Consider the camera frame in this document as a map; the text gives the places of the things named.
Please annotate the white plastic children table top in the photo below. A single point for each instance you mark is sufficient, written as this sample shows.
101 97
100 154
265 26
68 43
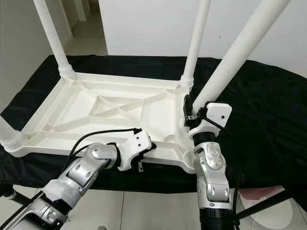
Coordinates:
76 103

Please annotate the pink plastic object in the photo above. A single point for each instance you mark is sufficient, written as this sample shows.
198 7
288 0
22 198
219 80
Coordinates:
261 192

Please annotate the black tablecloth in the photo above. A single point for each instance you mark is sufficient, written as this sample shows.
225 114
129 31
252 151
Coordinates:
268 120

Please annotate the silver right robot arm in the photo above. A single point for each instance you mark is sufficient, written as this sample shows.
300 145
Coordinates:
211 167

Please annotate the white door frame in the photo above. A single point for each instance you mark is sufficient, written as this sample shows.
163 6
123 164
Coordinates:
80 10

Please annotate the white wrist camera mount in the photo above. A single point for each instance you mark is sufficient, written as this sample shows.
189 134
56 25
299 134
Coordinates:
218 112
138 141

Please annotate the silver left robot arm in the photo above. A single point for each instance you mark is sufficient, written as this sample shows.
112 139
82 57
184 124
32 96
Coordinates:
86 167

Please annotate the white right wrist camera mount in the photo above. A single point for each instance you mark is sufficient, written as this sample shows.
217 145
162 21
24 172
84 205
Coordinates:
218 112

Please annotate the black metal table leg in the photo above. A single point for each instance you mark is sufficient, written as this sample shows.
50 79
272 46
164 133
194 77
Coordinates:
20 196
264 206

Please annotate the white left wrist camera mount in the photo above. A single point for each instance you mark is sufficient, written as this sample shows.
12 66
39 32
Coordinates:
138 141

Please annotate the white round fan base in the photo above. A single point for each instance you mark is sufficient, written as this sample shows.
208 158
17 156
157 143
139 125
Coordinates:
280 218

